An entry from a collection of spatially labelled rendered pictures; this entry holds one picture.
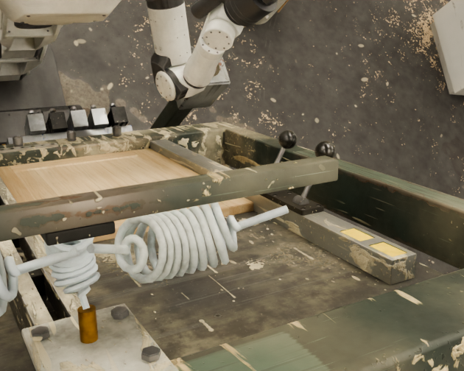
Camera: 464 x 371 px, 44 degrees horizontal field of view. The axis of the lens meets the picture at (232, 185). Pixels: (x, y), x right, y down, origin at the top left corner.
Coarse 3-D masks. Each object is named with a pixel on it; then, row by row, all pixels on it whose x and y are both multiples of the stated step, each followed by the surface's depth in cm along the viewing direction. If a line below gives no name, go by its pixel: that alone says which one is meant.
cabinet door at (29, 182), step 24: (0, 168) 143; (24, 168) 143; (48, 168) 144; (72, 168) 144; (96, 168) 144; (120, 168) 144; (144, 168) 143; (168, 168) 142; (24, 192) 124; (48, 192) 125; (72, 192) 124; (96, 240) 101
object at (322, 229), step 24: (168, 144) 158; (192, 168) 140; (216, 168) 134; (288, 216) 106; (312, 216) 101; (312, 240) 100; (336, 240) 94; (384, 240) 91; (360, 264) 90; (384, 264) 85; (408, 264) 85
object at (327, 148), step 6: (318, 144) 105; (324, 144) 104; (330, 144) 104; (318, 150) 104; (324, 150) 104; (330, 150) 104; (318, 156) 105; (330, 156) 104; (306, 186) 106; (306, 192) 105; (294, 198) 106; (300, 198) 105; (300, 204) 104
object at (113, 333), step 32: (0, 192) 106; (96, 224) 42; (32, 256) 80; (32, 288) 69; (64, 288) 69; (32, 320) 62; (64, 320) 54; (96, 320) 54; (128, 320) 54; (32, 352) 49; (64, 352) 49; (96, 352) 49; (128, 352) 49; (160, 352) 49
